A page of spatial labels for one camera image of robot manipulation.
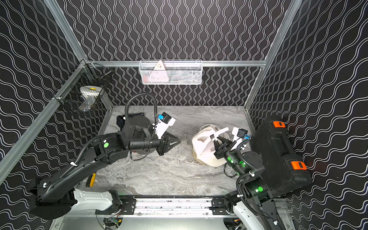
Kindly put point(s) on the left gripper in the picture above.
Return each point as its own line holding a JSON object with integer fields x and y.
{"x": 162, "y": 145}

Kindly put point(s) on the yellow handled screwdriver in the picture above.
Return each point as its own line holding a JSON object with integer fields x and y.
{"x": 91, "y": 180}

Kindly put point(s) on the black orange tool case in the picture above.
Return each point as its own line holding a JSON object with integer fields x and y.
{"x": 285, "y": 170}

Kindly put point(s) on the navy baseball cap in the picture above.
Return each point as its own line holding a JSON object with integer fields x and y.
{"x": 121, "y": 119}

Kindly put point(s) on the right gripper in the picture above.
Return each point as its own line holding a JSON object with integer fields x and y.
{"x": 221, "y": 152}

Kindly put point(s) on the white wire basket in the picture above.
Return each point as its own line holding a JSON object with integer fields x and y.
{"x": 180, "y": 72}

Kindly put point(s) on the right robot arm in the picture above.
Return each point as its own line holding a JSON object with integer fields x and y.
{"x": 252, "y": 201}

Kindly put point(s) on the black wire basket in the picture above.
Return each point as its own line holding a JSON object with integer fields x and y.
{"x": 86, "y": 74}

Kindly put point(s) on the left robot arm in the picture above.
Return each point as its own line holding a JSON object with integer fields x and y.
{"x": 57, "y": 195}

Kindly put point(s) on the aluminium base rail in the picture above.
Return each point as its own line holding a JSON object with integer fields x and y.
{"x": 188, "y": 207}

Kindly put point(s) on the white object in black basket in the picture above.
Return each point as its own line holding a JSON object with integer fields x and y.
{"x": 89, "y": 95}

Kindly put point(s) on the white baseball cap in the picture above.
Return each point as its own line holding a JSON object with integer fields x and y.
{"x": 203, "y": 146}

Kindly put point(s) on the pink triangular card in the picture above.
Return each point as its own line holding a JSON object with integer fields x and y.
{"x": 158, "y": 75}

